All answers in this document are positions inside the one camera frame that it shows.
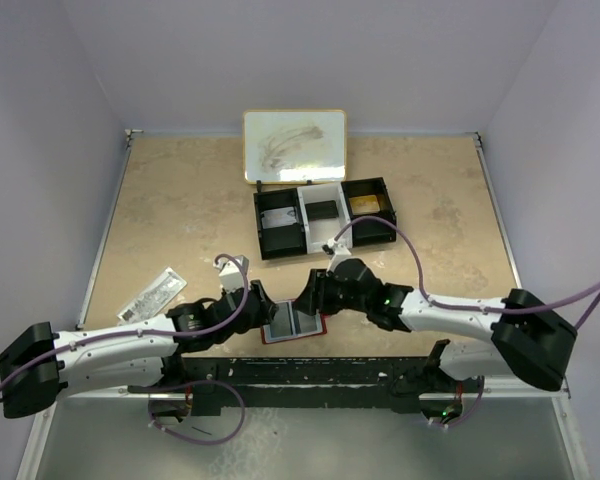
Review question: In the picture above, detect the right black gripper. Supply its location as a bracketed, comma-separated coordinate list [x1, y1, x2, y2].
[292, 269, 369, 316]

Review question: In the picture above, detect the dark grey credit card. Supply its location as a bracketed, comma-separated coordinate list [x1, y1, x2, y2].
[269, 303, 293, 339]

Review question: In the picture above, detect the red card holder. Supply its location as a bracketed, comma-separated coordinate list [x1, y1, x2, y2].
[261, 300, 327, 345]

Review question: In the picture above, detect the black white three-bin organizer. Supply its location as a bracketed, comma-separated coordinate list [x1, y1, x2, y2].
[254, 177, 397, 261]

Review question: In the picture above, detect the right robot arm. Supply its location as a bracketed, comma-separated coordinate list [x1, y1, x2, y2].
[293, 258, 577, 391]

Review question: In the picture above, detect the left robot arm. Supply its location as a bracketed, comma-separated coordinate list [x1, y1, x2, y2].
[0, 280, 278, 419]

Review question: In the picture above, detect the silver credit card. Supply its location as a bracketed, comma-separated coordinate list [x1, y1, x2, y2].
[261, 207, 298, 229]

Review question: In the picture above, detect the black card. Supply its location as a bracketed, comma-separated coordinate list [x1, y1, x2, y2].
[305, 200, 339, 222]

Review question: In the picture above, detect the gold credit card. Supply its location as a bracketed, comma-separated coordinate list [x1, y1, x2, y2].
[349, 195, 381, 216]

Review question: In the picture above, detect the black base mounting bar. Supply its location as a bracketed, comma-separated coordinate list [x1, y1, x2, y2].
[129, 357, 483, 416]

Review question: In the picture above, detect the silver foil packet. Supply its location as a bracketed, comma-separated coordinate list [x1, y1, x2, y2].
[117, 267, 187, 325]

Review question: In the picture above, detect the small whiteboard with stand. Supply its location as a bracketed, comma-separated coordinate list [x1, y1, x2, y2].
[242, 109, 348, 185]

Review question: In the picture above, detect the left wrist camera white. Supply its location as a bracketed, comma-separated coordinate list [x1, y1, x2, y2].
[214, 254, 249, 292]

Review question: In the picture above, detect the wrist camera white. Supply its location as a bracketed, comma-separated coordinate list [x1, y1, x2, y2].
[322, 238, 351, 261]
[214, 254, 249, 292]

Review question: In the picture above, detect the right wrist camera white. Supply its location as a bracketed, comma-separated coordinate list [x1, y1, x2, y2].
[322, 238, 351, 261]

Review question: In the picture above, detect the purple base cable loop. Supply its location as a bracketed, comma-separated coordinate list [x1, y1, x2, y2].
[147, 377, 246, 445]

